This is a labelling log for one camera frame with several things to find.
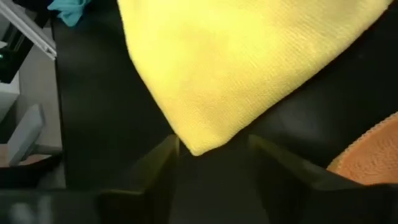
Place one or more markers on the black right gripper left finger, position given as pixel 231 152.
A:
pixel 158 174

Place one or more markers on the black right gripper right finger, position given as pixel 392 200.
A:
pixel 280 177

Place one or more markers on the orange microfiber towel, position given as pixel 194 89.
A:
pixel 373 155

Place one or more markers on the yellow microfiber towel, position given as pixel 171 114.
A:
pixel 217 62

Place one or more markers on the teal microfiber towel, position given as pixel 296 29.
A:
pixel 71 11

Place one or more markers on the silver metal rail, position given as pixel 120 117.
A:
pixel 31 31

